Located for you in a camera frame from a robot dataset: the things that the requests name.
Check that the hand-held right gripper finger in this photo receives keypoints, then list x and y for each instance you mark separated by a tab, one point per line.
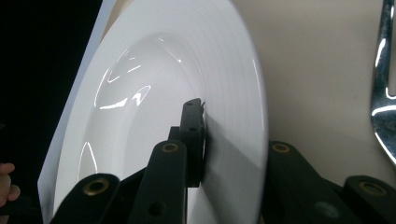
194	140

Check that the white deep plate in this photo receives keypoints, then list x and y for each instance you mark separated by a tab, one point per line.
186	56

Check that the beige tray with rabbit print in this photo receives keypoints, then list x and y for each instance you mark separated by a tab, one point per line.
317	77

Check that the silver metal fork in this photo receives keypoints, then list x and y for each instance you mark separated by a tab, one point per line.
383	102

